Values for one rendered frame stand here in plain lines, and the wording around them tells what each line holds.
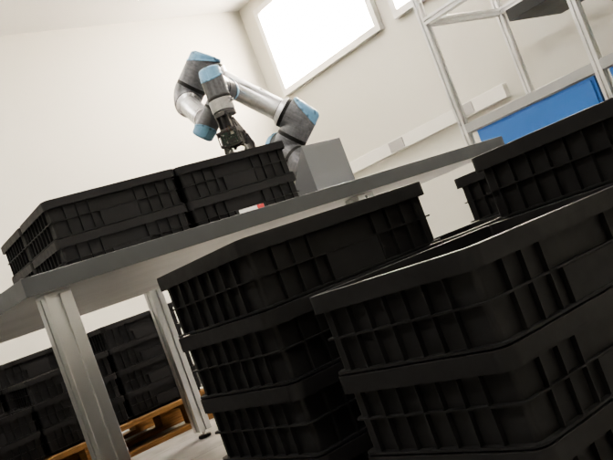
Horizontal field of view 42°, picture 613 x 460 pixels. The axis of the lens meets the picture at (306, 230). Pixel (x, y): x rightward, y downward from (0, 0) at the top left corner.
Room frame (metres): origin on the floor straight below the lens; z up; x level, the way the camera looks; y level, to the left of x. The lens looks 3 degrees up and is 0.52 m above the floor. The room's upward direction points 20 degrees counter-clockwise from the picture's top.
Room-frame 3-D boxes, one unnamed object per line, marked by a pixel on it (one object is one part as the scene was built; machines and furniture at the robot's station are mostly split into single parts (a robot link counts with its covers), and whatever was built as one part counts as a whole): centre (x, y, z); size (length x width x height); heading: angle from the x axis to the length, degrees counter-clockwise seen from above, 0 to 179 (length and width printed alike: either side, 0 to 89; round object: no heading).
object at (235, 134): (2.53, 0.12, 1.02); 0.09 x 0.08 x 0.12; 164
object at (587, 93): (3.87, -1.24, 0.60); 0.72 x 0.03 x 0.56; 38
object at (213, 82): (2.55, 0.11, 1.18); 0.09 x 0.08 x 0.11; 166
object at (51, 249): (2.33, 0.55, 0.76); 0.40 x 0.30 x 0.12; 124
